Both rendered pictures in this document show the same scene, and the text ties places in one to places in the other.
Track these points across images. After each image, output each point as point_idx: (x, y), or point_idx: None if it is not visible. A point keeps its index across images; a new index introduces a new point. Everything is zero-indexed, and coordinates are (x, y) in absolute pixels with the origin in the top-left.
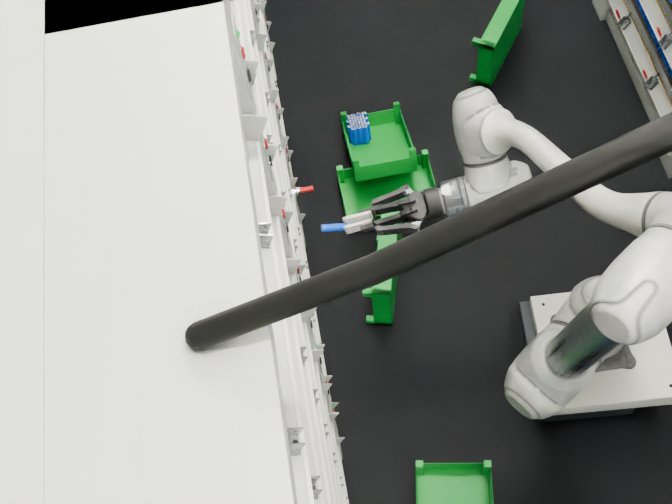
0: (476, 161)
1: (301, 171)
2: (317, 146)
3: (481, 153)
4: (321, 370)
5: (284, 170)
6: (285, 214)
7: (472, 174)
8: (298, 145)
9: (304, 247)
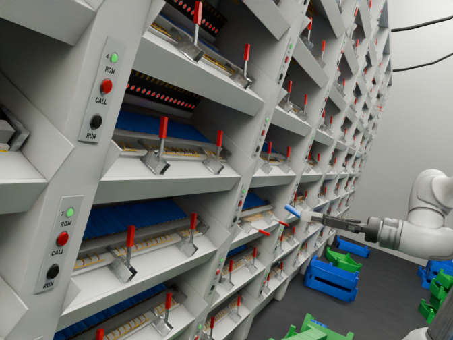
0: (420, 204)
1: (265, 326)
2: (283, 326)
3: (427, 196)
4: (230, 223)
5: (284, 175)
6: (305, 19)
7: (412, 214)
8: (272, 320)
9: (244, 318)
